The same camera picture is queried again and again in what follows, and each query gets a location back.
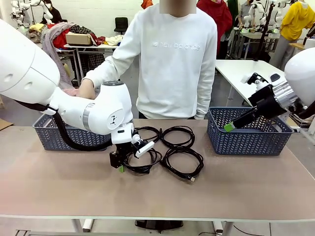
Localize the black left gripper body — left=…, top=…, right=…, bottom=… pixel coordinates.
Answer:
left=109, top=142, right=135, bottom=169

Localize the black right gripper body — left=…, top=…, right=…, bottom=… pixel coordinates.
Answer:
left=248, top=85, right=288, bottom=123

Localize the black power cable with plug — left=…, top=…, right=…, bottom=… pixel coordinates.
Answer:
left=132, top=126, right=162, bottom=146

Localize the black USB cable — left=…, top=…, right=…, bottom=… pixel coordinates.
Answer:
left=159, top=146, right=205, bottom=184

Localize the person's right forearm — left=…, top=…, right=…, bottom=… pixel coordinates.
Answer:
left=82, top=54, right=130, bottom=89

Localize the person's left forearm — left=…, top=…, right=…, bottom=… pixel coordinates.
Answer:
left=195, top=73, right=218, bottom=120

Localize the person's right hand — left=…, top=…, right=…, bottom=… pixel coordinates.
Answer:
left=77, top=78, right=97, bottom=100

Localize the blue-grey plastic basket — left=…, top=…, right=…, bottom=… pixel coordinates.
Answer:
left=206, top=106, right=295, bottom=156
left=32, top=113, right=114, bottom=152

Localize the white table leg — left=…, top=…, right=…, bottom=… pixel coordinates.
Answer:
left=71, top=218, right=95, bottom=233
left=213, top=220, right=232, bottom=236

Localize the black base under table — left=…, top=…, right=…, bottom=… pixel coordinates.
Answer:
left=134, top=220, right=184, bottom=229

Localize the yellow garment on mannequin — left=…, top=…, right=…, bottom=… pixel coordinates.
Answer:
left=280, top=1, right=315, bottom=41

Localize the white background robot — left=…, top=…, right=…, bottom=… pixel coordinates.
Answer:
left=242, top=2, right=263, bottom=28
left=9, top=0, right=32, bottom=29

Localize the person in white sweatshirt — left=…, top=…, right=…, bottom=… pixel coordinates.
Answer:
left=82, top=0, right=219, bottom=120

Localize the black white checked cloth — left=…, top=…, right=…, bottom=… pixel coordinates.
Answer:
left=87, top=54, right=105, bottom=71

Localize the red garment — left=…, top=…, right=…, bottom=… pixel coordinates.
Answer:
left=196, top=0, right=233, bottom=40

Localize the cream cloth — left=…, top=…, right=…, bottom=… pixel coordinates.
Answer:
left=105, top=35, right=125, bottom=46

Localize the flat cardboard piece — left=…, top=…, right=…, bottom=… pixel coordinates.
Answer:
left=0, top=118, right=14, bottom=131

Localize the brown cardboard box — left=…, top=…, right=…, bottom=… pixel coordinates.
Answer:
left=65, top=32, right=94, bottom=46

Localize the black office chair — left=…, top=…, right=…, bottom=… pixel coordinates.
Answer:
left=114, top=16, right=129, bottom=33

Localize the plaid shirt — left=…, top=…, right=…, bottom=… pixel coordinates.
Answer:
left=40, top=22, right=74, bottom=88

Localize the masked person in black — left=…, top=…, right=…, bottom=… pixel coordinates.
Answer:
left=40, top=0, right=63, bottom=25

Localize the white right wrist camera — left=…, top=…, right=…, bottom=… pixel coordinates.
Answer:
left=242, top=72, right=269, bottom=91

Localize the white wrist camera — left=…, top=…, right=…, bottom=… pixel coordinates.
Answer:
left=132, top=137, right=155, bottom=159
left=242, top=72, right=269, bottom=91

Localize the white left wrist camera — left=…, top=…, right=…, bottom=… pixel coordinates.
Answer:
left=132, top=137, right=155, bottom=159

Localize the black left arm hose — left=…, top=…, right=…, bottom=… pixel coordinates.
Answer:
left=14, top=99, right=112, bottom=151

